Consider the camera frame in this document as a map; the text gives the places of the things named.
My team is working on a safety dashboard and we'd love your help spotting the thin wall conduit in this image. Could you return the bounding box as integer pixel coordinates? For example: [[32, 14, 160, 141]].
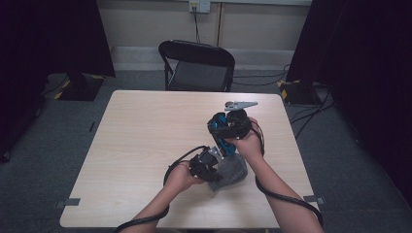
[[216, 2, 225, 47]]

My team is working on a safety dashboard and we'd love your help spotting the black floor cable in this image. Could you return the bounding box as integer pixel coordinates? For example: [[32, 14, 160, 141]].
[[290, 88, 336, 141], [232, 63, 291, 87]]

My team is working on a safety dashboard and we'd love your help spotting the grey tape piece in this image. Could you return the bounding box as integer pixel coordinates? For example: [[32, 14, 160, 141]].
[[54, 197, 82, 210], [302, 194, 326, 206]]

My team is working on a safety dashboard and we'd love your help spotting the black curtain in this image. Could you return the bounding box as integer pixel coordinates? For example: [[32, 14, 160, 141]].
[[286, 0, 412, 208], [0, 0, 117, 163]]

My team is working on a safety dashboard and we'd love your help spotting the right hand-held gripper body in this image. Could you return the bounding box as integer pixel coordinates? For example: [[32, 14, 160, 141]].
[[225, 100, 259, 140]]

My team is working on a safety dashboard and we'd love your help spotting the person's right hand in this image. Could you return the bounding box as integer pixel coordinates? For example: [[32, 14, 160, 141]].
[[226, 116, 266, 163]]

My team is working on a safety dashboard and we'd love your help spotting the black folding chair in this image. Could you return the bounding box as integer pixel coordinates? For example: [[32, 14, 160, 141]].
[[157, 39, 236, 92]]

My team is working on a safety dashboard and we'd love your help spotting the black stand base striped tape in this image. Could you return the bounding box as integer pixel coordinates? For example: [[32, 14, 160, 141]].
[[276, 79, 322, 106], [52, 72, 105, 102]]

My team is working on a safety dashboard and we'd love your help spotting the grey cloth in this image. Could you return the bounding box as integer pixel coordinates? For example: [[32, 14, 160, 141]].
[[207, 153, 249, 193]]

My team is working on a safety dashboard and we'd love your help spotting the person's left hand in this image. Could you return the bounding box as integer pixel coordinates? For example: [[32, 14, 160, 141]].
[[164, 159, 206, 194]]

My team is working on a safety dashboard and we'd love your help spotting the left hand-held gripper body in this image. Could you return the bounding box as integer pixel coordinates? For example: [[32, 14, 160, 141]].
[[189, 146, 225, 183]]

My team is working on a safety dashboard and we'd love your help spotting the blue toy car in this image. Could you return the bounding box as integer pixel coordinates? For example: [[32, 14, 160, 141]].
[[210, 112, 238, 158]]

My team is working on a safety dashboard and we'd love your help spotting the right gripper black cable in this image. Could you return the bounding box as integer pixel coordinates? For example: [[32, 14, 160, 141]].
[[251, 119, 325, 227]]

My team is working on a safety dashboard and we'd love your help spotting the white wall socket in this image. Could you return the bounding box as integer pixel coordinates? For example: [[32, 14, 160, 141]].
[[189, 0, 212, 14]]

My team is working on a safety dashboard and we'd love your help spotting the black socket cable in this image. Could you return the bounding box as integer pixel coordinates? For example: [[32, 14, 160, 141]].
[[192, 6, 201, 44]]

